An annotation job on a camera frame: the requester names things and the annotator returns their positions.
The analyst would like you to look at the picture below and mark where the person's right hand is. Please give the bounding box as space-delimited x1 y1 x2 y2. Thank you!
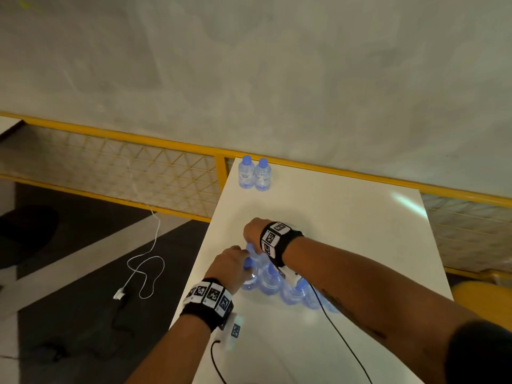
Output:
243 218 273 254

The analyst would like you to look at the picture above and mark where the person's left hand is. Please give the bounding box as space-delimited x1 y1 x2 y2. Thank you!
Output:
204 246 253 294

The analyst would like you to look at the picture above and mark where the clear blue-capped water bottle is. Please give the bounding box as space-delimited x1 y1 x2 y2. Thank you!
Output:
245 243 265 265
254 158 272 192
259 263 285 295
312 294 340 314
241 258 261 291
238 156 256 189
280 278 314 308

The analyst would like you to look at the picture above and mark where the person's right forearm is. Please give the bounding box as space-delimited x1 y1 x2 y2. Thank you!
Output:
282 236 477 384

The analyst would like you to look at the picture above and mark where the person's left forearm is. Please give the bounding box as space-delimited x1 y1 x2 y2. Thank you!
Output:
124 314 213 384

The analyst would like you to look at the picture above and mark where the black wristband with marker tags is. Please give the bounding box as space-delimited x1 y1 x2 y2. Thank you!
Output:
179 278 234 332
260 222 305 268

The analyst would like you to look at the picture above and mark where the yellow mesh railing fence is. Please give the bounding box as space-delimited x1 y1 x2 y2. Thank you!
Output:
0 112 512 281

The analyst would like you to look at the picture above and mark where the yellow chair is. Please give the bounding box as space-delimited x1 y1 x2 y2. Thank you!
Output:
451 281 512 333

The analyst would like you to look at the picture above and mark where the black sleeve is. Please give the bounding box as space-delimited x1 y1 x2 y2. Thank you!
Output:
444 320 512 384

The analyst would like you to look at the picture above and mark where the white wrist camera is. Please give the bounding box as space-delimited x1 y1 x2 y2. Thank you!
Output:
280 268 309 293
224 314 244 349

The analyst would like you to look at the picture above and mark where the white charging cable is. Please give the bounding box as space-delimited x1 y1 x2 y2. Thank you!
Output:
126 210 166 299

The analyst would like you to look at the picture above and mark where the black camera cable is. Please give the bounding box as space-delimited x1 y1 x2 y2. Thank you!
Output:
210 340 229 384
307 283 373 384

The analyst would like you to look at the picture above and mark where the black floor cable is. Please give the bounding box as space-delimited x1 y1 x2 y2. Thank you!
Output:
0 294 136 362

